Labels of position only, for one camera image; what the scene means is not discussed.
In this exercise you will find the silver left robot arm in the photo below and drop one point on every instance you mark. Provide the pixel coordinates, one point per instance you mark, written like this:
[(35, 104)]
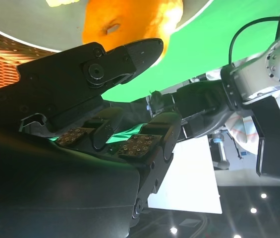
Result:
[(258, 79)]

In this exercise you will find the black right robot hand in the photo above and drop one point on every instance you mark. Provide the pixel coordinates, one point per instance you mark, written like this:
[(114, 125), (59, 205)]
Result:
[(55, 186)]

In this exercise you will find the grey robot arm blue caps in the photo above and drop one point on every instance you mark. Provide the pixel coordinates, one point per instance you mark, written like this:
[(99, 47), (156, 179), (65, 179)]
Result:
[(220, 148)]

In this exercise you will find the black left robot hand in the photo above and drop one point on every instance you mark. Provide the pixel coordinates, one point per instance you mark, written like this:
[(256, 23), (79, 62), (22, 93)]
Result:
[(199, 99)]

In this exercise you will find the white partition board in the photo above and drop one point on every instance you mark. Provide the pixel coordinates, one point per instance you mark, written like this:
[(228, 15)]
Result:
[(191, 183)]

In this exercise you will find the pale grey-green bowl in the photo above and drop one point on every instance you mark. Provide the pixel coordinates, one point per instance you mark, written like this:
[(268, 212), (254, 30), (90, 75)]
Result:
[(30, 22)]

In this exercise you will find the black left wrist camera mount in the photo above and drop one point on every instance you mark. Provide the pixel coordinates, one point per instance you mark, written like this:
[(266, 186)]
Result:
[(276, 148)]

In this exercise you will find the yellow striped cake piece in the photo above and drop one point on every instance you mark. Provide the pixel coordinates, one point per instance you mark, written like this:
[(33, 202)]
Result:
[(60, 2)]

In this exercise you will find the green tablecloth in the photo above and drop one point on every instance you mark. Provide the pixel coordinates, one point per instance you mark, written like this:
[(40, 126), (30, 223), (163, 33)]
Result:
[(204, 44)]

